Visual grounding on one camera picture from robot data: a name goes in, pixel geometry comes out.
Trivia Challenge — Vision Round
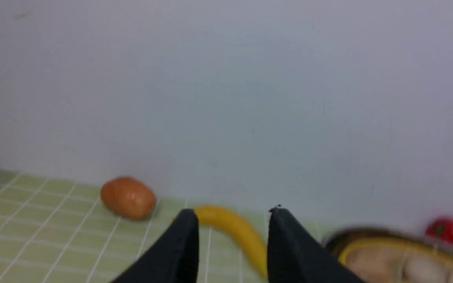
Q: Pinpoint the bamboo steamer basket yellow rim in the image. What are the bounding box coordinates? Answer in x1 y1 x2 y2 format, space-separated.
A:
338 237 453 283

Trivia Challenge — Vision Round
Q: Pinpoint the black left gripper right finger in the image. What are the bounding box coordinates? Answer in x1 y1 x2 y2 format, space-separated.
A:
267 206 363 283

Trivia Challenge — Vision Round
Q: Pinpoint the stainless steel pot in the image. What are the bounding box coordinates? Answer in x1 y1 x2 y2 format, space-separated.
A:
321 227 453 257

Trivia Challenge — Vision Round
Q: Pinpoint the green checkered tablecloth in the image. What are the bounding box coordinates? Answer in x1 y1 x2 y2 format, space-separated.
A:
0 169 345 283

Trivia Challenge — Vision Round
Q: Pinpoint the red bell pepper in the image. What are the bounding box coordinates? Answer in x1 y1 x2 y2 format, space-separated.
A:
425 217 453 244

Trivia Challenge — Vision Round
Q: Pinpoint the yellow banana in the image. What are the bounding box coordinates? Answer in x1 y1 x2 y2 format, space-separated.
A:
192 205 268 279

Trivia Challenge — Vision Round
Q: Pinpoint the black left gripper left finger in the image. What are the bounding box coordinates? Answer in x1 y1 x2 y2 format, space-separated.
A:
112 208 200 283

